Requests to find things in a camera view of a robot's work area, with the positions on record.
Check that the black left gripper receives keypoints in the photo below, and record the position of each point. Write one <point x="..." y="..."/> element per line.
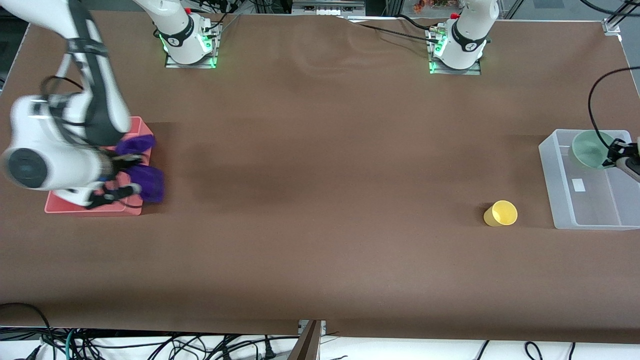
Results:
<point x="616" y="149"/>

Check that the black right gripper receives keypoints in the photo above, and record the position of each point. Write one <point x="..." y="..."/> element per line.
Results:
<point x="118" y="164"/>

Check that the pale green bowl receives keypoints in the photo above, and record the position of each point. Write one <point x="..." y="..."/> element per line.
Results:
<point x="590" y="147"/>

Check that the purple cloth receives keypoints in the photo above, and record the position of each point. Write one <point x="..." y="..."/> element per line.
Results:
<point x="147" y="182"/>

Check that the yellow plastic cup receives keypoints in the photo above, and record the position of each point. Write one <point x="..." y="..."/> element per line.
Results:
<point x="502" y="214"/>

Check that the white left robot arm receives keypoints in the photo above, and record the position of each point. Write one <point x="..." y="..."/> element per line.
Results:
<point x="465" y="40"/>

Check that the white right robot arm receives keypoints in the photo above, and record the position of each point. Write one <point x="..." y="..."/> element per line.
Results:
<point x="50" y="160"/>

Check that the white label sticker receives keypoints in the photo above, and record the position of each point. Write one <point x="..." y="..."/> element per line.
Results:
<point x="578" y="185"/>

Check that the pink plastic bin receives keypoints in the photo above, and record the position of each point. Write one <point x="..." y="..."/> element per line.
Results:
<point x="139" y="127"/>

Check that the clear plastic bin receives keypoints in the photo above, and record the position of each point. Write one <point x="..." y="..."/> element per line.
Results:
<point x="595" y="210"/>

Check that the brown table cover sheet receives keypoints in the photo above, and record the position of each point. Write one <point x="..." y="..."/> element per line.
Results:
<point x="320" y="175"/>

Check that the colourful background items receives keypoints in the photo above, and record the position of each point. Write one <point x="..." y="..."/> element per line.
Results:
<point x="430" y="5"/>

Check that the grey electronics box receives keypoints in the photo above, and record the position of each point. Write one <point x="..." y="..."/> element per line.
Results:
<point x="327" y="7"/>

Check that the aluminium corner bracket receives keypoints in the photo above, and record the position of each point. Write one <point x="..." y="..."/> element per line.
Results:
<point x="611" y="27"/>

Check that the brown grey support post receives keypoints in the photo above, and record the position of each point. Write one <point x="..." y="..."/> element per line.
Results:
<point x="306" y="345"/>

